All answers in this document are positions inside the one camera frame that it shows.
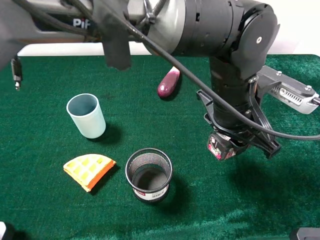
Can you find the black mesh pen holder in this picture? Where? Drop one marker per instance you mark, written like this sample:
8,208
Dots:
149,172

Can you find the yellow orange waffle toy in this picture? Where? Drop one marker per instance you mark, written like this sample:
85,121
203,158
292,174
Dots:
88,169

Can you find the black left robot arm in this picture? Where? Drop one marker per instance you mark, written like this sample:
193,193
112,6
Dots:
220,44

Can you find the purple toy eggplant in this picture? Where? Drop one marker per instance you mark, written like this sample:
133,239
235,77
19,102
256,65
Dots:
168,83

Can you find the dark green velvet table cloth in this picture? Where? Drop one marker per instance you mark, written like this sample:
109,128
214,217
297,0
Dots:
244,197

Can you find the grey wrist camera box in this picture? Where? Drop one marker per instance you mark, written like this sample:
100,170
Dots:
297,95

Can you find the light blue plastic cup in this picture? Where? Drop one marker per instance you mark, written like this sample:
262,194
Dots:
85,111

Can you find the black hanging usb plug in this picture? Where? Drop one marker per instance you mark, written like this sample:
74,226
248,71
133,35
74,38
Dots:
17,73

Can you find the black white device bottom left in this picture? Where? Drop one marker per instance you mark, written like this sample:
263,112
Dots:
6,231

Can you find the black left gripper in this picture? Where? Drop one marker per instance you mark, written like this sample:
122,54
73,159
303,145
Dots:
226,124

